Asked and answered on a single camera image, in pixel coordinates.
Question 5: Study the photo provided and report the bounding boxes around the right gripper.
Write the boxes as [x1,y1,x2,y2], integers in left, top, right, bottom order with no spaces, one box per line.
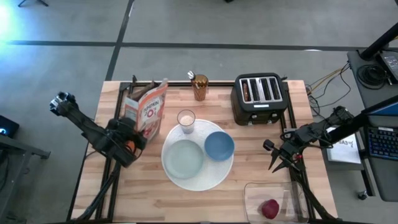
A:
[262,133,307,174]

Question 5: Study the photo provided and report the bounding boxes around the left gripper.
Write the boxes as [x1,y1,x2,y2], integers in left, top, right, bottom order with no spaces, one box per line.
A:
[114,118,149,156]

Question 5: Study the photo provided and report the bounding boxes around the orange cereal box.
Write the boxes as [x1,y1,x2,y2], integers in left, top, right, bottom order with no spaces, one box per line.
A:
[124,78,169,141]

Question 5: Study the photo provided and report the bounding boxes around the clear plastic container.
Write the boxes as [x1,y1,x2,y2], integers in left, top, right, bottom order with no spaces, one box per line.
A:
[243,180,310,224]

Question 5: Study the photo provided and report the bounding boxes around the red apple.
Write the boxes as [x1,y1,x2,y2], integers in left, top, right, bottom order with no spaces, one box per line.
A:
[261,198,280,220]

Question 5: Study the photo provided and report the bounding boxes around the amber ribbed tumbler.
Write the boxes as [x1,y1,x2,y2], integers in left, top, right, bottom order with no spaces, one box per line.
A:
[190,73,210,102]

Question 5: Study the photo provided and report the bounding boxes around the clear drinking glass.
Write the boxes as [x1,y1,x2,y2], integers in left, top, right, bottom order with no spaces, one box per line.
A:
[177,109,197,135]

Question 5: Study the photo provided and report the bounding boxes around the pale round plate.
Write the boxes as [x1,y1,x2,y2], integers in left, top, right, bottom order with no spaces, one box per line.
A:
[163,139,205,180]

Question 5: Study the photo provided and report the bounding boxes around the black four-slot toaster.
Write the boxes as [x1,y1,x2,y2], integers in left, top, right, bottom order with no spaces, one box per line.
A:
[230,72,290,126]

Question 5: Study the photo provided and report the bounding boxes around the white paper sheet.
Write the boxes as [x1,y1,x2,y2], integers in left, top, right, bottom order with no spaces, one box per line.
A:
[326,126,362,165]

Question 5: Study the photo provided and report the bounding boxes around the blue bowl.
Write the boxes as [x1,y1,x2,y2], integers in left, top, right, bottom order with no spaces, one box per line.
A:
[204,131,236,162]

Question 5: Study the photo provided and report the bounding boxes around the white woven round placemat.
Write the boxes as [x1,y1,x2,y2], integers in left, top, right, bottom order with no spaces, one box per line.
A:
[160,119,235,192]

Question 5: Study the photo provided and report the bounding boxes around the black side desk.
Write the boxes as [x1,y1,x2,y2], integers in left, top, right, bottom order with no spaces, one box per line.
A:
[346,49,398,203]

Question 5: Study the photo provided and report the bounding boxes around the black backlit keyboard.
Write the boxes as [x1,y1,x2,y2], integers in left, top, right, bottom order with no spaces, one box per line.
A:
[366,126,398,162]

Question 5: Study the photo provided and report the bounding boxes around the black laptop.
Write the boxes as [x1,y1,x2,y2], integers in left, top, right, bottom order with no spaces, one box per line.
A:
[326,95,398,141]

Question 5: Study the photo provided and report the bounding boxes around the grey side table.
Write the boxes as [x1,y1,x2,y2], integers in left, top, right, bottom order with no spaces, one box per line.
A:
[0,133,52,223]

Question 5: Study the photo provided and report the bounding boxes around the black device with blue light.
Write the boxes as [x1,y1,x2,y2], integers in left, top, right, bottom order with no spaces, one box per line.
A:
[0,114,21,139]

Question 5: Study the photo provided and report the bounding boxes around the black tablet device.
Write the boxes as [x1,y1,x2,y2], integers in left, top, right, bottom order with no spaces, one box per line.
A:
[377,50,398,84]

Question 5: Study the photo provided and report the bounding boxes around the black slanted pole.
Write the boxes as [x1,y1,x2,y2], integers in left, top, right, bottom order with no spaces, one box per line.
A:
[359,21,398,62]

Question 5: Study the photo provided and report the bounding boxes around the black tripod legs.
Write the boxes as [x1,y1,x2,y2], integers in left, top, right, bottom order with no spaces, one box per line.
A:
[17,0,50,8]

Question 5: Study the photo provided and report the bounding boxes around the black loose cable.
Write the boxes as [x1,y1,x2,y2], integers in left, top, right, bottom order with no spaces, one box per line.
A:
[307,67,353,121]

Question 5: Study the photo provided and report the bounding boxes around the yellow cable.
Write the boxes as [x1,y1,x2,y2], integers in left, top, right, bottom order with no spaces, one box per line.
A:
[306,62,351,95]

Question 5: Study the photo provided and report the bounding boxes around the black aluminium table frame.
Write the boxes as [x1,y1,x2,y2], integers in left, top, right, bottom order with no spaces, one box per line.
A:
[66,74,339,224]

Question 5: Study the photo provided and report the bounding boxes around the coiled black cable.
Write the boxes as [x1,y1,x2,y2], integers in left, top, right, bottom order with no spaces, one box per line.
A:
[356,63,390,90]

